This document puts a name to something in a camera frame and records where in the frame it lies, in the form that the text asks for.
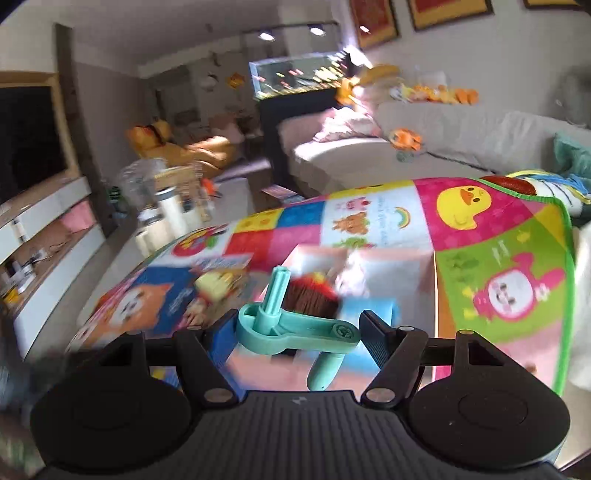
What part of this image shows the pink cardboard box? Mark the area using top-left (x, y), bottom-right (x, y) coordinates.
top-left (228, 244), bottom-right (441, 398)

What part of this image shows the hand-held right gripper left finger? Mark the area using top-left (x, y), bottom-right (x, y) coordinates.
top-left (108, 313), bottom-right (245, 406)

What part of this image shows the beige sofa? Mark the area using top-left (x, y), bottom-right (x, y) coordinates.
top-left (277, 99), bottom-right (591, 195)

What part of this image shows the yellow pillow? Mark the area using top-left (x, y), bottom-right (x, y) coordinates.
top-left (360, 65), bottom-right (400, 86)

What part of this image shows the pink plaid tissue pack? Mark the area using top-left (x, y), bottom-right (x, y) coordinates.
top-left (335, 251), bottom-right (370, 296)

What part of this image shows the teal cloth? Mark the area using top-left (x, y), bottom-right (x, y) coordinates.
top-left (551, 131), bottom-right (591, 176)

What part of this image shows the framed red picture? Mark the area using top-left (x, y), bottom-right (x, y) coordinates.
top-left (348, 0), bottom-right (400, 49)
top-left (406, 0), bottom-right (494, 31)

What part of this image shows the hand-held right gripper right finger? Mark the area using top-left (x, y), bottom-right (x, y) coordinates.
top-left (360, 310), bottom-right (497, 407)

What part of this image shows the clear plastic bag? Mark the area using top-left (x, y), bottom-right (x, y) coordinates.
top-left (115, 159), bottom-right (167, 208)

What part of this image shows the yellow duck plush toy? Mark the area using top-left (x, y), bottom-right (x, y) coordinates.
top-left (411, 83), bottom-right (478, 104)

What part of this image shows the white television cabinet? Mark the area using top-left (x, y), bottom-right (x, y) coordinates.
top-left (0, 178), bottom-right (107, 361)

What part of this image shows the pink bag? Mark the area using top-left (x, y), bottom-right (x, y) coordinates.
top-left (60, 203), bottom-right (95, 232)

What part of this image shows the glass fish tank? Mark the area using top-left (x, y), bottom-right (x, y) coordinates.
top-left (248, 51), bottom-right (352, 100)

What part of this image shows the orange fish plush toy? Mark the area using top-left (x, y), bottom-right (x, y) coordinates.
top-left (388, 128), bottom-right (423, 151)

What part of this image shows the white mug with handle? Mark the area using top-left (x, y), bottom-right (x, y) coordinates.
top-left (134, 208), bottom-right (162, 254)

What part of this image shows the teal plastic crank handle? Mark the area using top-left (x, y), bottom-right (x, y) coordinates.
top-left (238, 267), bottom-right (362, 392)

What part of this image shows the yellow bear plush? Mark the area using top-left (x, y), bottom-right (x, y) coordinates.
top-left (127, 120), bottom-right (171, 158)

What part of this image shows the white thermos bottle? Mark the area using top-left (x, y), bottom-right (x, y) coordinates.
top-left (154, 185), bottom-right (185, 232)

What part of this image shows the black television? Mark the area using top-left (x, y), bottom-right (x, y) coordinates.
top-left (0, 83), bottom-right (70, 204)

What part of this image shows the grey neck pillow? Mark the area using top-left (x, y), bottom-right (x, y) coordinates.
top-left (551, 69), bottom-right (591, 125)

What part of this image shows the pink floral clothing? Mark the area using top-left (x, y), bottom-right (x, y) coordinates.
top-left (314, 111), bottom-right (379, 141)

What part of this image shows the colourful cartoon play mat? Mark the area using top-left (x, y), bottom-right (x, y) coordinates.
top-left (69, 175), bottom-right (578, 398)

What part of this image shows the black fish tank cabinet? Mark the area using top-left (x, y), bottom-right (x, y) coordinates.
top-left (259, 90), bottom-right (342, 195)

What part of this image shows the crochet doll with brown hair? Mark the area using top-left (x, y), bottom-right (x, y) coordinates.
top-left (281, 272), bottom-right (340, 319)

